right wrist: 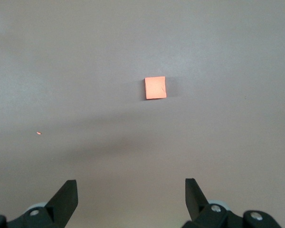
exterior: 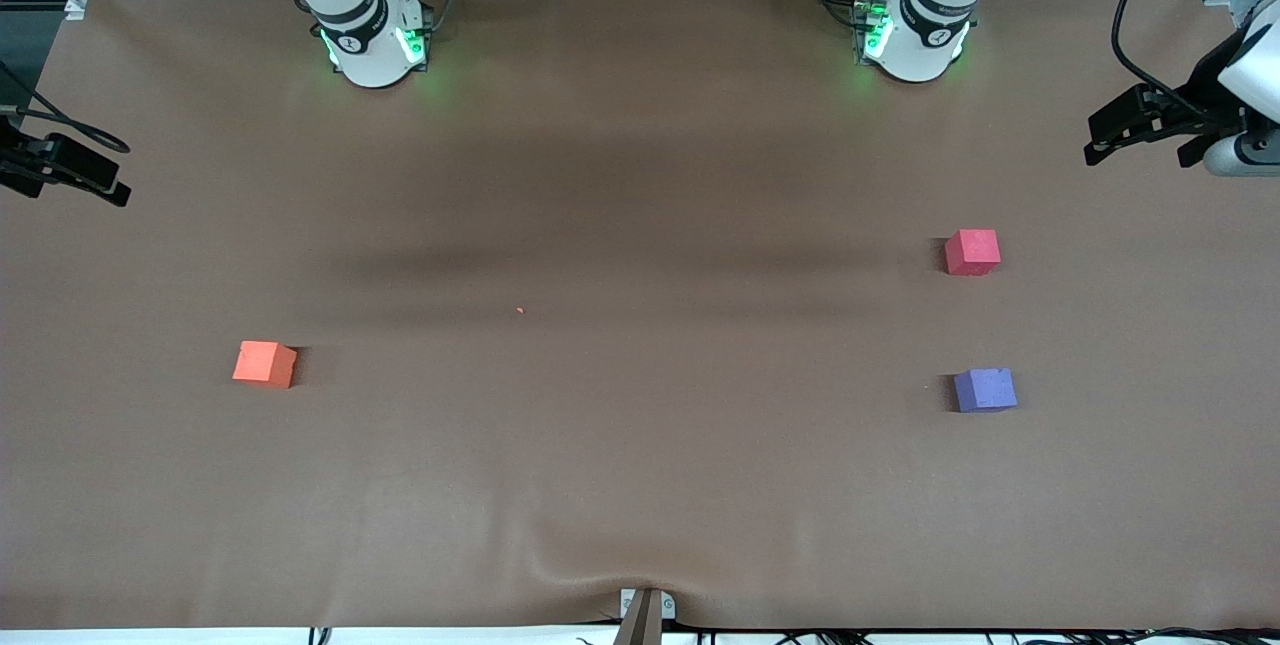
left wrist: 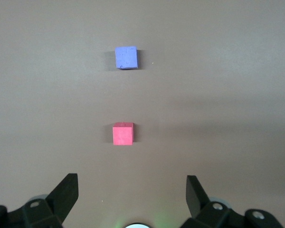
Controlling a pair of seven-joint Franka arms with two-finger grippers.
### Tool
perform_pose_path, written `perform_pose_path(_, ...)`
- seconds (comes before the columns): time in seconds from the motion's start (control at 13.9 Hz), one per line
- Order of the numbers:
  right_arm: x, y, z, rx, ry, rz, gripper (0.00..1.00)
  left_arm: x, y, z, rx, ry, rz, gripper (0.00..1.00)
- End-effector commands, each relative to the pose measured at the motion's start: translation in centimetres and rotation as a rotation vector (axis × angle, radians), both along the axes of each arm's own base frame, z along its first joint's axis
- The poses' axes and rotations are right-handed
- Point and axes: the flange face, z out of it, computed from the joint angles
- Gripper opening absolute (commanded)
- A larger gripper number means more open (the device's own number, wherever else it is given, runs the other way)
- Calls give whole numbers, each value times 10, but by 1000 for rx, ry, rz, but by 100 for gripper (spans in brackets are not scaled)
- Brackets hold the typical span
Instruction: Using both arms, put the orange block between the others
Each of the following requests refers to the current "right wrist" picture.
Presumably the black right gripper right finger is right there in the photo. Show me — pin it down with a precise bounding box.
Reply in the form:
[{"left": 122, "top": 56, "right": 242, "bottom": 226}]
[{"left": 181, "top": 178, "right": 284, "bottom": 228}]

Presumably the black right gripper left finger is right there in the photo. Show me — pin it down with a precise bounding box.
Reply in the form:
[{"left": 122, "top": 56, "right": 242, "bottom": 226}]
[{"left": 0, "top": 180, "right": 79, "bottom": 228}]

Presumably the orange foam block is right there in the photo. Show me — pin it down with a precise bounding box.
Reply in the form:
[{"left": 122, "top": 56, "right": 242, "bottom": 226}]
[{"left": 144, "top": 76, "right": 168, "bottom": 101}]

